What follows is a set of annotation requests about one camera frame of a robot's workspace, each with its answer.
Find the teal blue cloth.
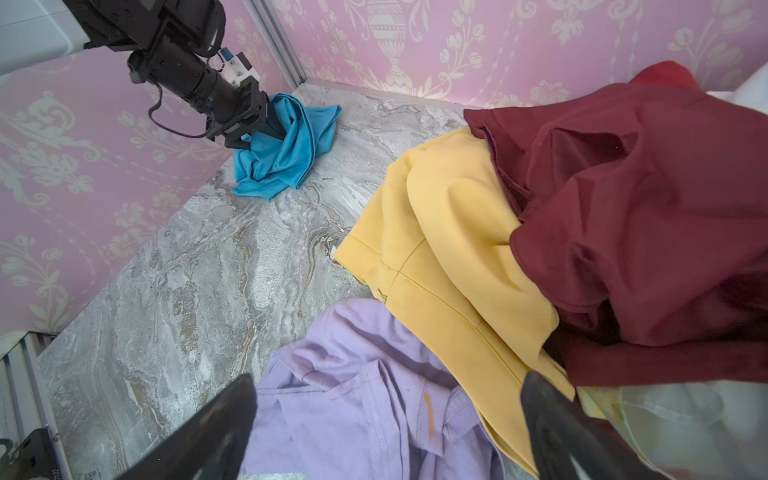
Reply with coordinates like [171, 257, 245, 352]
[233, 93, 342, 200]

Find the yellow cloth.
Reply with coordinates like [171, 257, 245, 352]
[334, 127, 575, 474]

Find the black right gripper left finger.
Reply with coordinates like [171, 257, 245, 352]
[119, 374, 257, 480]

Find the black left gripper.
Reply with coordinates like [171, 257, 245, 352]
[128, 36, 273, 149]

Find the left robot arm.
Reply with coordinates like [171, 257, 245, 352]
[1, 0, 285, 150]

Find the white cloth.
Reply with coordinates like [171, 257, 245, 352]
[551, 82, 767, 479]

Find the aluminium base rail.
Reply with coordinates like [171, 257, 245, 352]
[1, 332, 72, 479]

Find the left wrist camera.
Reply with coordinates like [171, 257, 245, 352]
[217, 48, 260, 88]

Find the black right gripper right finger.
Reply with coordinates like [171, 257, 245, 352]
[521, 371, 663, 480]

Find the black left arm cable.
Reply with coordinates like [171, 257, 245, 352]
[147, 80, 217, 140]

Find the aluminium corner post left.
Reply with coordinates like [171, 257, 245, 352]
[243, 0, 307, 92]

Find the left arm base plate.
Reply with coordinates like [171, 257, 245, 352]
[1, 428, 62, 480]

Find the lavender cloth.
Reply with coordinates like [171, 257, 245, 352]
[241, 299, 505, 479]

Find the maroon cloth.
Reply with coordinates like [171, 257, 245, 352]
[464, 61, 767, 387]

